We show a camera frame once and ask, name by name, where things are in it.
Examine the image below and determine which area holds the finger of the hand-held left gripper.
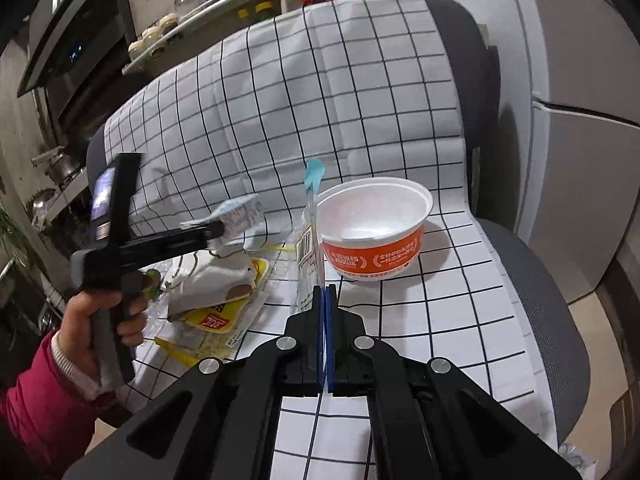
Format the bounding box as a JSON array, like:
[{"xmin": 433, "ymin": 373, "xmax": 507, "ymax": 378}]
[{"xmin": 145, "ymin": 219, "xmax": 224, "ymax": 261}]

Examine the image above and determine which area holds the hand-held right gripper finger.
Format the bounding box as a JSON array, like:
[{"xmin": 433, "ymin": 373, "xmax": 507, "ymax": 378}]
[
  {"xmin": 325, "ymin": 284, "xmax": 583, "ymax": 480},
  {"xmin": 62, "ymin": 284, "xmax": 326, "ymax": 480}
]

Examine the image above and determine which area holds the white tissue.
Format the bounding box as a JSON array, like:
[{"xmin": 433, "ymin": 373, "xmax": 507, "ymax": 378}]
[{"xmin": 165, "ymin": 247, "xmax": 257, "ymax": 322}]

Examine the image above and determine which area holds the clear blue-topped plastic package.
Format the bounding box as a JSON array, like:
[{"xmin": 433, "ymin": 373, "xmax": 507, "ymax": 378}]
[{"xmin": 292, "ymin": 158, "xmax": 326, "ymax": 313}]

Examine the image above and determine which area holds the small green oval object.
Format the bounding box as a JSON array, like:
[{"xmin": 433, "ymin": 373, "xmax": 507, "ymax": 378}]
[{"xmin": 140, "ymin": 270, "xmax": 163, "ymax": 301}]

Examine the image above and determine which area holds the light blue white packet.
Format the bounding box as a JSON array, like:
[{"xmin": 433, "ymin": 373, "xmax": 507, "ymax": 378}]
[{"xmin": 180, "ymin": 194, "xmax": 266, "ymax": 256}]

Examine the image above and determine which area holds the orange instant noodle bowl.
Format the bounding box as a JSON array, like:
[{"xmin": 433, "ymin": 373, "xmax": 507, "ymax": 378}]
[{"xmin": 316, "ymin": 176, "xmax": 434, "ymax": 283}]

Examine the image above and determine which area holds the yellow packet red label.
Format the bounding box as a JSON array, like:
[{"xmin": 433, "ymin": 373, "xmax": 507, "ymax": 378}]
[{"xmin": 167, "ymin": 257, "xmax": 273, "ymax": 361}]

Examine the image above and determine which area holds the person's left forearm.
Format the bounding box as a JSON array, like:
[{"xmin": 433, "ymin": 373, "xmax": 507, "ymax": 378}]
[{"xmin": 0, "ymin": 330, "xmax": 121, "ymax": 461}]

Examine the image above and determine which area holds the person's left hand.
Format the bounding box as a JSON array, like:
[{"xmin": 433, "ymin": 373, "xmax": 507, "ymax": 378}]
[{"xmin": 52, "ymin": 287, "xmax": 149, "ymax": 386}]

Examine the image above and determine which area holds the metal pot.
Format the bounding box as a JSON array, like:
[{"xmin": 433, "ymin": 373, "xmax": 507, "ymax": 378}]
[{"xmin": 32, "ymin": 147, "xmax": 83, "ymax": 186}]

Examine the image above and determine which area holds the black range hood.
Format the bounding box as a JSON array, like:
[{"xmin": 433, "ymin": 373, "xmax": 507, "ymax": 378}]
[{"xmin": 17, "ymin": 0, "xmax": 136, "ymax": 151}]

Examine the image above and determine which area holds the white black-checked cloth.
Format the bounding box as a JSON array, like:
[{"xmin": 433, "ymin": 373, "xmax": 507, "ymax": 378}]
[{"xmin": 102, "ymin": 0, "xmax": 558, "ymax": 480}]

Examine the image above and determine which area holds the grey office chair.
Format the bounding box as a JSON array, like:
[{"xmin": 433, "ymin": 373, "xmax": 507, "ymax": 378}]
[{"xmin": 85, "ymin": 0, "xmax": 591, "ymax": 453}]

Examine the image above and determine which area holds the curved kitchen shelf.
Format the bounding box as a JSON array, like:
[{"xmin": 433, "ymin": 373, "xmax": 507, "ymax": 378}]
[{"xmin": 122, "ymin": 0, "xmax": 301, "ymax": 76}]

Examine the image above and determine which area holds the white refrigerator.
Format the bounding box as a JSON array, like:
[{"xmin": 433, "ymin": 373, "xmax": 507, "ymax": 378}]
[{"xmin": 415, "ymin": 0, "xmax": 640, "ymax": 306}]

